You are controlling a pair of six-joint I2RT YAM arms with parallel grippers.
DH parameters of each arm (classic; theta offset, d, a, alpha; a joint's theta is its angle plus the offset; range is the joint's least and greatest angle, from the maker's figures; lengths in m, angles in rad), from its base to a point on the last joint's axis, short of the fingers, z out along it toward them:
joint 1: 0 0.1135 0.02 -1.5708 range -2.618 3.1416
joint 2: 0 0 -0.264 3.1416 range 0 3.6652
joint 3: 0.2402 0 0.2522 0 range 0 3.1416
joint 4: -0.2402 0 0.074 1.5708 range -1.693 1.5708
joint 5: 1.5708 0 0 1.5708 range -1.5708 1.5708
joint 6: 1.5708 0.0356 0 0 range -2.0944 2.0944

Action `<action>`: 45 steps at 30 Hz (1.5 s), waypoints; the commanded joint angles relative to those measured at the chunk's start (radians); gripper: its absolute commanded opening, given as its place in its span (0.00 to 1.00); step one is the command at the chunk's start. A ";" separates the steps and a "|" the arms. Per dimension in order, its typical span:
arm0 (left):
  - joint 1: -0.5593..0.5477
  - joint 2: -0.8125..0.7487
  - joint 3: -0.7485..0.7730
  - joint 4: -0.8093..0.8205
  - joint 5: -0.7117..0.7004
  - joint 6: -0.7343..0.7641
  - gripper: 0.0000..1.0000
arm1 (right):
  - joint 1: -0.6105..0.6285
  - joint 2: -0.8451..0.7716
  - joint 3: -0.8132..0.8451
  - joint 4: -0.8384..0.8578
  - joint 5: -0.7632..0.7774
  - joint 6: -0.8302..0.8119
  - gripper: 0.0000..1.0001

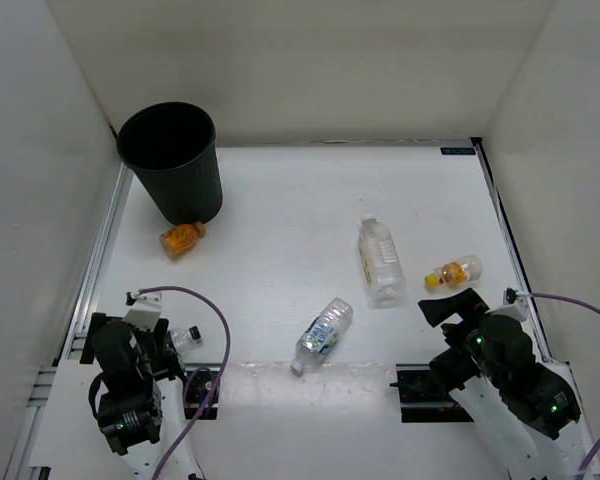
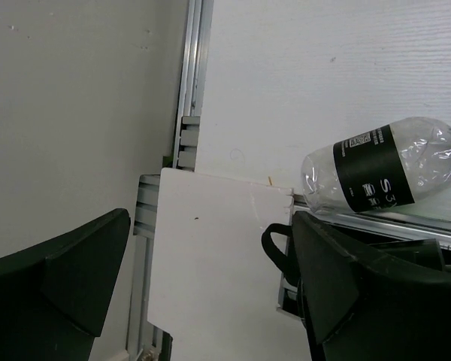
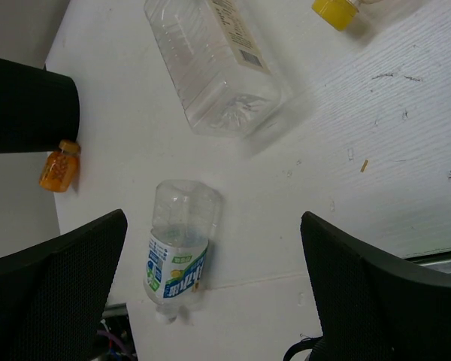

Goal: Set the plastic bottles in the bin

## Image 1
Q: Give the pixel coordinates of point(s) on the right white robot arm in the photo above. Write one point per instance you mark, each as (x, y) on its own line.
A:
(528, 413)

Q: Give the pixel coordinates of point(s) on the blue-label water bottle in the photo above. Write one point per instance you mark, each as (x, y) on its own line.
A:
(321, 336)

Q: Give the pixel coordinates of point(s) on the large clear juice bottle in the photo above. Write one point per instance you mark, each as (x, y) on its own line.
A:
(380, 262)

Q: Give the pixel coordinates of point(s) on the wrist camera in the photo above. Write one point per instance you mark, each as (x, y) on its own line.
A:
(514, 306)
(144, 309)

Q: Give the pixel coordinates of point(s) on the small yellow-cap clear bottle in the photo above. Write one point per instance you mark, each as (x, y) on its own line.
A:
(457, 272)

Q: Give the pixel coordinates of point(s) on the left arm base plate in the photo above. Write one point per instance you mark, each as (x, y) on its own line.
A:
(197, 387)

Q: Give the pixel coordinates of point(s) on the black plastic bin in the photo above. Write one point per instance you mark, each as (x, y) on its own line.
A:
(170, 148)

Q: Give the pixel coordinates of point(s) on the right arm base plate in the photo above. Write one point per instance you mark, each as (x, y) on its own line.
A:
(422, 401)

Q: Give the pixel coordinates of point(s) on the small black-cap clear bottle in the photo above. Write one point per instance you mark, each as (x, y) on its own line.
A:
(185, 339)

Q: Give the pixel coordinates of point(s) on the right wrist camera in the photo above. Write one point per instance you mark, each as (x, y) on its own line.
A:
(514, 306)

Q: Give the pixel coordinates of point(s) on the orange pill bottle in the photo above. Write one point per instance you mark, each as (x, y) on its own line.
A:
(182, 238)

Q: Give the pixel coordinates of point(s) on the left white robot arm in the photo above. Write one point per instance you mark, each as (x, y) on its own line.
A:
(141, 385)

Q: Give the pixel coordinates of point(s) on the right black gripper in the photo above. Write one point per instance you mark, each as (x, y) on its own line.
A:
(467, 304)

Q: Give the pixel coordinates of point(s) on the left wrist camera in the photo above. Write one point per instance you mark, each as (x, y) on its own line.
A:
(144, 309)

